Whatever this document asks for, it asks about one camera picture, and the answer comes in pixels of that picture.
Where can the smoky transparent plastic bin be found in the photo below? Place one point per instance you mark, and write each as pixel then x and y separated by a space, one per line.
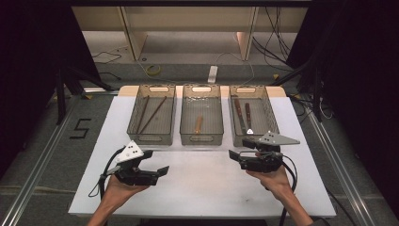
pixel 263 116
pixel 156 135
pixel 201 103

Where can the aluminium floor rail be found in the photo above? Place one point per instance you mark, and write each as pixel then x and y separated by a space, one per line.
pixel 34 175
pixel 342 169

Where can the black metal stand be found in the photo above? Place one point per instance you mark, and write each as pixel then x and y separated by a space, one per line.
pixel 317 94
pixel 61 97

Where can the yellow tape roll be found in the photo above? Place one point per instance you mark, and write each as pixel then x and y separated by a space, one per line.
pixel 153 70

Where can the dark brown wooden chopstick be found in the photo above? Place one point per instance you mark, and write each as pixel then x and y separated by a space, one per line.
pixel 153 114
pixel 142 114

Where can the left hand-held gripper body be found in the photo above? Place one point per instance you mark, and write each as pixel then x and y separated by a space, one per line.
pixel 138 177

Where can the beige wooden shelf unit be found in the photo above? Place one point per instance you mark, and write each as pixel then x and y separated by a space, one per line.
pixel 135 37

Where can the white power strip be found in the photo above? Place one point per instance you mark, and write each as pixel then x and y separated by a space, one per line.
pixel 212 74

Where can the person's left hand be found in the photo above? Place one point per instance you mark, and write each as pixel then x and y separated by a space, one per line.
pixel 117 193

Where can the person's right hand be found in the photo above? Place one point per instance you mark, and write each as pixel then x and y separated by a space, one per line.
pixel 276 183

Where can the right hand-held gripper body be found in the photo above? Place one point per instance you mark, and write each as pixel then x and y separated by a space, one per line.
pixel 260 163

